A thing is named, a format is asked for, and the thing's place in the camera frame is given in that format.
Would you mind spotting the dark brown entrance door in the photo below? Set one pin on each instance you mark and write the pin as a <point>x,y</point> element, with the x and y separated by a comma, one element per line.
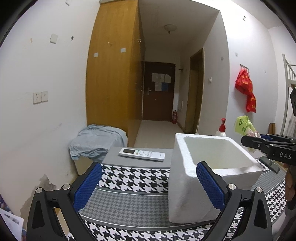
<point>159,87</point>

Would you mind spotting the white foam box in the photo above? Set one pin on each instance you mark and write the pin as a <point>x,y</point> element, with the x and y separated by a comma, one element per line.
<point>188,202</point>

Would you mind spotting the red fire extinguisher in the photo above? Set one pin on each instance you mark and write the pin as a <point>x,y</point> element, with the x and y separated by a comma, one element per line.
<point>174,117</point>

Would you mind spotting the ceiling lamp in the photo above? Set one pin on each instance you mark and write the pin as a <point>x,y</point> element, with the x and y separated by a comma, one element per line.
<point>170,28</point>

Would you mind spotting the wooden wardrobe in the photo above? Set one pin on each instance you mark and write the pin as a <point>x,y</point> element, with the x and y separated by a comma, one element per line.
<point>114,69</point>

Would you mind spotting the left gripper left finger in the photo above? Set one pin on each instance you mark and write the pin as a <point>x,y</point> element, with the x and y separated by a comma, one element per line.
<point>43,223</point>

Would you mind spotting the white remote control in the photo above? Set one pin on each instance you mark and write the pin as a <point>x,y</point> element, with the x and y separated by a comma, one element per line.
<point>142,154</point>

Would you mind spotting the green pink plastic packet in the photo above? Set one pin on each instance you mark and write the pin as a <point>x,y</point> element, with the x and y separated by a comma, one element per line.
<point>244,127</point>

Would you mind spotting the person's right hand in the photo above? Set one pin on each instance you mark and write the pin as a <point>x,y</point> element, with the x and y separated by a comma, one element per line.
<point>290,186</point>

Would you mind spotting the wooden side door frame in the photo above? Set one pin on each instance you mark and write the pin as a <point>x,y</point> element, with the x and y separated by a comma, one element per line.
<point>195,93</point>

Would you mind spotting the black smartphone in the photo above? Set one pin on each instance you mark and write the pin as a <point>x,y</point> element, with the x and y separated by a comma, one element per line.
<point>270,164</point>

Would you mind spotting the wall hook rack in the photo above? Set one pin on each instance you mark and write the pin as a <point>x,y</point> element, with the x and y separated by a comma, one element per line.
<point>244,67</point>

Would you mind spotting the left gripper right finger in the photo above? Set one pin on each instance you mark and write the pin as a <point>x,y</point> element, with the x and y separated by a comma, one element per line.
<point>255,223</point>

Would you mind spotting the light blue crumpled cloth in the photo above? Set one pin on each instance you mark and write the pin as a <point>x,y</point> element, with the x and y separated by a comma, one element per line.
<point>95,141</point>

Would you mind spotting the houndstooth table mat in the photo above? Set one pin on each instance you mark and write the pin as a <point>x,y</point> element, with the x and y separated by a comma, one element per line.
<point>148,203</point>

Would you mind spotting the metal bunk bed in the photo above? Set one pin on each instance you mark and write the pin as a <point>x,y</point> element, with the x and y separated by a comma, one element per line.
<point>289,80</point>

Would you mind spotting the brown rolled mat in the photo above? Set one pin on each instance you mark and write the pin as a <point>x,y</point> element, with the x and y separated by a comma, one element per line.
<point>271,129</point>

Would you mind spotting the red hanging bags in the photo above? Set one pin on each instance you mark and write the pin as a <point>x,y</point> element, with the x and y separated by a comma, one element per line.
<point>244,85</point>

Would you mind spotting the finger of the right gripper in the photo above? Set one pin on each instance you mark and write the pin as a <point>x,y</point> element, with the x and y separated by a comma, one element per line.
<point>265,144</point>
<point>278,139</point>

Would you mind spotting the white red pump bottle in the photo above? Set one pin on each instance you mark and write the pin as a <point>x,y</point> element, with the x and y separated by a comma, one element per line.
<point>222,129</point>

